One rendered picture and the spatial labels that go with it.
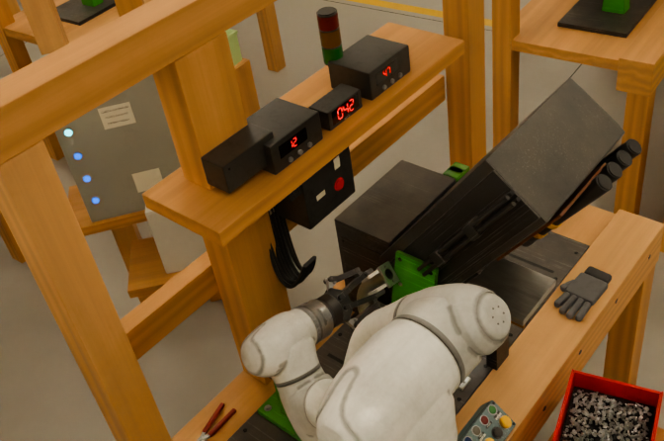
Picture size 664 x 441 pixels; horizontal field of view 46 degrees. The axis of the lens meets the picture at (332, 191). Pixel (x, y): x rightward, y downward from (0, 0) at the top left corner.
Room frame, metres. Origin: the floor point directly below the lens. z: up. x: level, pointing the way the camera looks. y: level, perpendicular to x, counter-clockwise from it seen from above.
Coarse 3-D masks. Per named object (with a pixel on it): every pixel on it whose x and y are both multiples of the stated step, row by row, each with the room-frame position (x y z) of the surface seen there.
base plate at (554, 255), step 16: (544, 240) 1.72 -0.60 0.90; (560, 240) 1.71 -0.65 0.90; (512, 256) 1.67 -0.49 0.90; (528, 256) 1.66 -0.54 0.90; (544, 256) 1.65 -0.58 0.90; (560, 256) 1.64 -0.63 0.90; (576, 256) 1.63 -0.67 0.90; (544, 272) 1.59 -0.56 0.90; (560, 272) 1.58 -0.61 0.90; (528, 320) 1.42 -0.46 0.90; (336, 336) 1.48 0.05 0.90; (512, 336) 1.38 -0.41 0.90; (320, 352) 1.43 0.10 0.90; (336, 352) 1.42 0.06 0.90; (336, 368) 1.37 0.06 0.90; (480, 368) 1.29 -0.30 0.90; (480, 384) 1.24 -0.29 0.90; (464, 400) 1.20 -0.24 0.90; (256, 416) 1.26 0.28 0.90; (240, 432) 1.22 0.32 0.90; (256, 432) 1.21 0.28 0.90; (272, 432) 1.20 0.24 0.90
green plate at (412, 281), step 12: (396, 252) 1.37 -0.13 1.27; (396, 264) 1.36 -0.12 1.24; (408, 264) 1.34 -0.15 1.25; (420, 264) 1.32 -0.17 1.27; (408, 276) 1.33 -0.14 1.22; (420, 276) 1.31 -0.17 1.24; (432, 276) 1.29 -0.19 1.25; (396, 288) 1.34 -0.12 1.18; (408, 288) 1.32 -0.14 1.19; (420, 288) 1.30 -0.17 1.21; (396, 300) 1.34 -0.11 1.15
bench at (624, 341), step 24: (576, 216) 1.82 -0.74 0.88; (600, 216) 1.81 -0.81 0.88; (576, 240) 1.72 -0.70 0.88; (336, 288) 1.68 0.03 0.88; (648, 288) 1.68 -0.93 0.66; (624, 312) 1.67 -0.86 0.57; (624, 336) 1.67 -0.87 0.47; (624, 360) 1.66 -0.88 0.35; (240, 384) 1.39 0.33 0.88; (264, 384) 1.37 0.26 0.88; (240, 408) 1.30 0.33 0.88; (192, 432) 1.26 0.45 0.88; (216, 432) 1.24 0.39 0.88
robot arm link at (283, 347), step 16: (272, 320) 1.13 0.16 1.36; (288, 320) 1.13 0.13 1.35; (304, 320) 1.14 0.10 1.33; (256, 336) 1.09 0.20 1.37; (272, 336) 1.09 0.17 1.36; (288, 336) 1.09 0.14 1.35; (304, 336) 1.11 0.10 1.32; (240, 352) 1.09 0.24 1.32; (256, 352) 1.06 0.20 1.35; (272, 352) 1.06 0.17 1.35; (288, 352) 1.07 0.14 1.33; (304, 352) 1.08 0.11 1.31; (256, 368) 1.05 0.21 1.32; (272, 368) 1.04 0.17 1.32; (288, 368) 1.05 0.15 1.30; (304, 368) 1.05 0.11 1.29; (288, 384) 1.04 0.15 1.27
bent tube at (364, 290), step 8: (384, 264) 1.36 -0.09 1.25; (384, 272) 1.34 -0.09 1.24; (392, 272) 1.35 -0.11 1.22; (368, 280) 1.37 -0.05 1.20; (376, 280) 1.35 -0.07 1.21; (384, 280) 1.33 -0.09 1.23; (392, 280) 1.34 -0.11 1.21; (360, 288) 1.38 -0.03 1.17; (368, 288) 1.36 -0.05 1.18; (360, 296) 1.37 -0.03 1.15; (368, 296) 1.37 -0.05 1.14; (368, 304) 1.37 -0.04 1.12; (360, 312) 1.36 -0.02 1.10
